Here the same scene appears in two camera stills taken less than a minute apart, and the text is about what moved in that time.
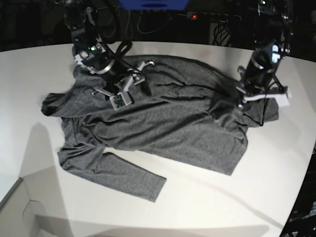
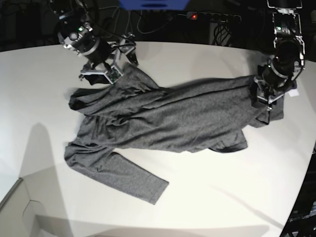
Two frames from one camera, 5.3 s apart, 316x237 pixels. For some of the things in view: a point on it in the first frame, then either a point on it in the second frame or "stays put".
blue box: x=153 y=5 stays put
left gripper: x=136 y=76 to x=125 y=45
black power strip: x=220 y=17 stays put
